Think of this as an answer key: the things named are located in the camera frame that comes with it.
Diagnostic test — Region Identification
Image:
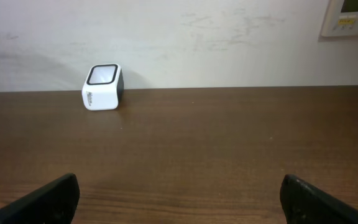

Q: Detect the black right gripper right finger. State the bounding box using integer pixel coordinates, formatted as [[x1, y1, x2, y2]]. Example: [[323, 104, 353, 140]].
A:
[[280, 174, 358, 224]]

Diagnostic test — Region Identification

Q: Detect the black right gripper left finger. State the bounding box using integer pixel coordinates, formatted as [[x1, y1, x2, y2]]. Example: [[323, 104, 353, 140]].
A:
[[0, 173, 80, 224]]

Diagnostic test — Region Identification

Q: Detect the white barcode scanner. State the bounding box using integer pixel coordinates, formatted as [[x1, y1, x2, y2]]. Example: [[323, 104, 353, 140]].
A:
[[81, 63, 124, 111]]

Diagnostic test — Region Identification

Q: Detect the beige wall control panel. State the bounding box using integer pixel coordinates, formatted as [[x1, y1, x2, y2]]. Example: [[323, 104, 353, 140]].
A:
[[321, 0, 358, 37]]

